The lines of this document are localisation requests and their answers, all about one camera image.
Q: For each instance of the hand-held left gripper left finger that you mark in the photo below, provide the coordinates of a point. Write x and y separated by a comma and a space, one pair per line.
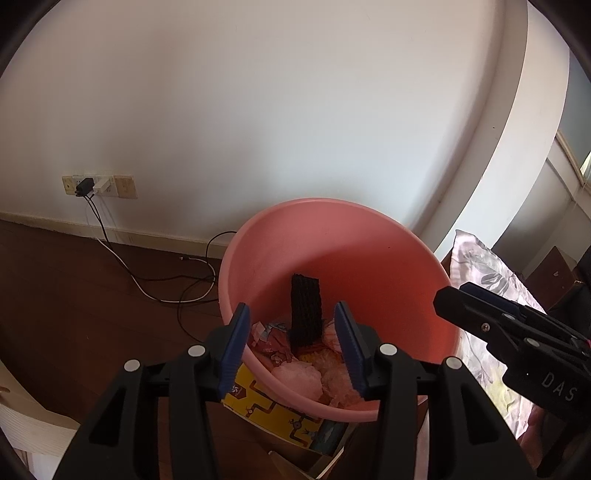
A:
233, 350

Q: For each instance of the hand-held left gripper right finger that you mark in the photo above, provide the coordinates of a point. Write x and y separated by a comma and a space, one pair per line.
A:
351, 350

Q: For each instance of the frosted glass window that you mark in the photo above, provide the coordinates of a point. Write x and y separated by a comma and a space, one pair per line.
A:
579, 106

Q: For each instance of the crumpled red silver wrapper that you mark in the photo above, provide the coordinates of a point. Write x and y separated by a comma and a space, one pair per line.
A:
272, 346

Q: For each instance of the pale wood-grain furniture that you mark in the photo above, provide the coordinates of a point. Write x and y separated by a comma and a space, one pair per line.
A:
27, 420

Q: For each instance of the beige wall socket panel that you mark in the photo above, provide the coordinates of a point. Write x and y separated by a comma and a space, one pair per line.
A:
124, 187

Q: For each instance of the pink plastic basin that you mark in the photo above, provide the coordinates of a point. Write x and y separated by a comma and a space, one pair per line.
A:
346, 258

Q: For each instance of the white power plug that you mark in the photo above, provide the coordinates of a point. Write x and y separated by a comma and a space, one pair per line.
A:
102, 187

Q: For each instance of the black power plug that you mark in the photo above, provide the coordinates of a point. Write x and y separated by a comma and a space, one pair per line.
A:
84, 187

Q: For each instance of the pink floral cloth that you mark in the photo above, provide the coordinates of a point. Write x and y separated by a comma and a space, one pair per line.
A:
489, 277

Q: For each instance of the black armchair with wooden arms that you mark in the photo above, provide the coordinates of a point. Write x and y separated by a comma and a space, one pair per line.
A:
554, 272

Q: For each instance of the black foam net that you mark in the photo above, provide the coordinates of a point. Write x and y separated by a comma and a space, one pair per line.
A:
304, 314

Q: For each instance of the yellow printed box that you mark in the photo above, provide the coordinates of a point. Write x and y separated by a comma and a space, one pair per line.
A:
272, 410

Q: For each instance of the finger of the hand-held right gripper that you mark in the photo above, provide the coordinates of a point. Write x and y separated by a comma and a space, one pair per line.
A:
480, 293
466, 309

